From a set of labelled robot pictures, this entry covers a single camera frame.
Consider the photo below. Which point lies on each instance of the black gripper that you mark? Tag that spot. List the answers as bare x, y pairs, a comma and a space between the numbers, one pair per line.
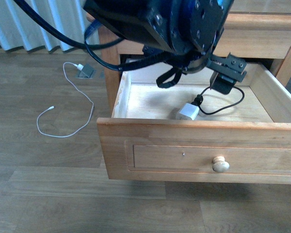
181, 33

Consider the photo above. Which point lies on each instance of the white charger with black cable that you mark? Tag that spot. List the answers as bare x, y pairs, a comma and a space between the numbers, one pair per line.
190, 111

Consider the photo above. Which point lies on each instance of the wooden drawer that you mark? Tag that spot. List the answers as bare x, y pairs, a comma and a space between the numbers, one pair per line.
247, 143

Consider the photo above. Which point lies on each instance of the wooden nightstand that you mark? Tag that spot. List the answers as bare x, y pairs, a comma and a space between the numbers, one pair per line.
260, 29

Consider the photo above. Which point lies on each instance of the open grey floor socket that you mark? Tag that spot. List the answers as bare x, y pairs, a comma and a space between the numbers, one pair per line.
85, 72

